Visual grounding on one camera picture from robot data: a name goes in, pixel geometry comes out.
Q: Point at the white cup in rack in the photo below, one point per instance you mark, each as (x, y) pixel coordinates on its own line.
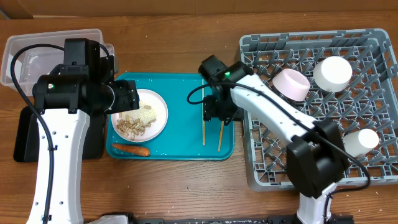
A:
(359, 143)

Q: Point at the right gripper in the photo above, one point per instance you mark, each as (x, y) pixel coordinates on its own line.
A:
(213, 111)

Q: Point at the pile of peanuts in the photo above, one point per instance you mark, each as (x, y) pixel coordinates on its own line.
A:
(132, 129)

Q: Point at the pink bowl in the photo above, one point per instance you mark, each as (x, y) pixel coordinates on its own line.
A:
(291, 84)

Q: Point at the pile of rice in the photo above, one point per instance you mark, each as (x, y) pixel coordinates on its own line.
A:
(145, 113)

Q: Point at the clear plastic bin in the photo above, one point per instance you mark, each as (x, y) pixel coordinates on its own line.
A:
(40, 61)

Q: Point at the pink plate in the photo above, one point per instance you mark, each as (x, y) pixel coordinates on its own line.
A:
(161, 108)

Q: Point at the teal serving tray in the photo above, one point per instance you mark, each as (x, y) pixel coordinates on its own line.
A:
(181, 139)

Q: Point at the grey dishwasher rack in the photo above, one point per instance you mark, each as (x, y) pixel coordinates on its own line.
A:
(368, 102)

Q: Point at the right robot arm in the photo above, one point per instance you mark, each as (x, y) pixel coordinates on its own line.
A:
(314, 149)

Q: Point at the orange carrot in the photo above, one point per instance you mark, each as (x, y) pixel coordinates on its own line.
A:
(137, 150)

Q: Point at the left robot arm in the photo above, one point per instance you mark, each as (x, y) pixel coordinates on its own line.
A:
(65, 99)

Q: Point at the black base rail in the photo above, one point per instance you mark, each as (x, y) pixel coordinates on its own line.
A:
(129, 218)

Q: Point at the pale green cup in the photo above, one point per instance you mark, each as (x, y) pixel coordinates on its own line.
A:
(333, 74)

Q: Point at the black plastic tray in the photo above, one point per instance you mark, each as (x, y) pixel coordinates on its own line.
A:
(27, 139)

